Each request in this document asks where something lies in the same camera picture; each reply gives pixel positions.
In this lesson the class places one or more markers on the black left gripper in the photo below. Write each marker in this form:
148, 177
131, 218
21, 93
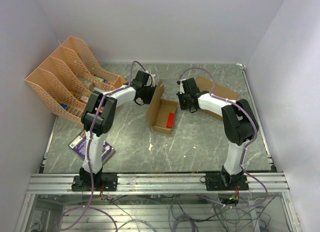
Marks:
152, 88

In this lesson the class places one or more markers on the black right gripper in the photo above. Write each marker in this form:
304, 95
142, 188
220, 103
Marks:
182, 106

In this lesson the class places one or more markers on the cardboard box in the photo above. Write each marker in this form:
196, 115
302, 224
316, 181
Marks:
219, 90
159, 109

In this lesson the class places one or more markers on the red block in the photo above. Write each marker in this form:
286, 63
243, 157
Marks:
170, 120

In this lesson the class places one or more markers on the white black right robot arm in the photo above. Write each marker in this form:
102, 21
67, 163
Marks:
240, 125

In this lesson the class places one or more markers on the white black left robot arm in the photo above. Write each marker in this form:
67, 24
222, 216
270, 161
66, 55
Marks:
98, 117

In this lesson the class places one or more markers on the closed folded cardboard box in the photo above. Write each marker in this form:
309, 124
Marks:
219, 90

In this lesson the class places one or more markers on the pink plastic desk organizer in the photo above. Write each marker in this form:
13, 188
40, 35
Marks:
65, 80

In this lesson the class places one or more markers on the purple book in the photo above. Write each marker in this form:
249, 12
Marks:
78, 146

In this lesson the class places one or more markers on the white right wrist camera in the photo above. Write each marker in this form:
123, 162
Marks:
183, 86

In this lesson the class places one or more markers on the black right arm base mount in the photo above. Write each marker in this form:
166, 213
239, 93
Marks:
218, 181

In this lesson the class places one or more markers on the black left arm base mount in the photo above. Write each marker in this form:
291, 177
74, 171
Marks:
106, 182

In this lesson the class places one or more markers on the aluminium frame rail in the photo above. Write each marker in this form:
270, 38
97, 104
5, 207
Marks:
140, 184

